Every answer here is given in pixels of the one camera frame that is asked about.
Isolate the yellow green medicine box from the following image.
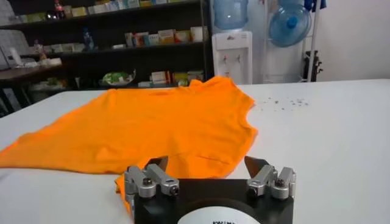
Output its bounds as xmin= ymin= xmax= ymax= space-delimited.
xmin=173 ymin=72 xmax=190 ymax=87

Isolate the white water dispenser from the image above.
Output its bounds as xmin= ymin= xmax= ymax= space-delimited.
xmin=211 ymin=30 xmax=254 ymax=85

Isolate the cola bottle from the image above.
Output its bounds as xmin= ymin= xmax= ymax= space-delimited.
xmin=54 ymin=0 xmax=66 ymax=19

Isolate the blue hanging cloth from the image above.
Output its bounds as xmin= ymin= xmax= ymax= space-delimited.
xmin=304 ymin=0 xmax=327 ymax=13

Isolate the pink capped clear bottle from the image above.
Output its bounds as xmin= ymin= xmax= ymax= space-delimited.
xmin=32 ymin=39 xmax=44 ymax=60

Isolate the white orange medicine box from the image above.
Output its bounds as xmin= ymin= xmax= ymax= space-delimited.
xmin=158 ymin=29 xmax=176 ymax=45

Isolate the black tripod stand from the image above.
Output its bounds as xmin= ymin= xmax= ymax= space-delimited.
xmin=302 ymin=50 xmax=324 ymax=82

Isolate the white red medicine box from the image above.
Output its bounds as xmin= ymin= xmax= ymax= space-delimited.
xmin=151 ymin=71 xmax=168 ymax=85

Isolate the white green medicine box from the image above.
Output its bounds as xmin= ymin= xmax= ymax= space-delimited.
xmin=187 ymin=70 xmax=204 ymax=82

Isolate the green white plastic bag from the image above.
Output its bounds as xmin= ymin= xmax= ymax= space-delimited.
xmin=102 ymin=70 xmax=137 ymax=87

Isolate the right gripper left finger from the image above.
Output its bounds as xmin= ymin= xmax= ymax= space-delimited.
xmin=124 ymin=155 xmax=180 ymax=199

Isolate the orange t-shirt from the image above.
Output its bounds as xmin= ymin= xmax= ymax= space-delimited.
xmin=0 ymin=75 xmax=259 ymax=214

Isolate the blue standing fan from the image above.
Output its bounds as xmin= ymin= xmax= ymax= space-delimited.
xmin=261 ymin=0 xmax=321 ymax=83

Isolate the black shelving unit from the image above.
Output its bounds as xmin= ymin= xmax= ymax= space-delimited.
xmin=0 ymin=0 xmax=214 ymax=89

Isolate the blue water jug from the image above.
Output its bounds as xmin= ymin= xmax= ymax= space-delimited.
xmin=213 ymin=0 xmax=249 ymax=31
xmin=277 ymin=0 xmax=305 ymax=7
xmin=268 ymin=2 xmax=313 ymax=48

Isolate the blue plastic bottle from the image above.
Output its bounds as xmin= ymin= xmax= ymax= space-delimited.
xmin=82 ymin=27 xmax=95 ymax=51

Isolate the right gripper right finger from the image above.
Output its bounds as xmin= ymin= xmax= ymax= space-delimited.
xmin=244 ymin=155 xmax=297 ymax=200

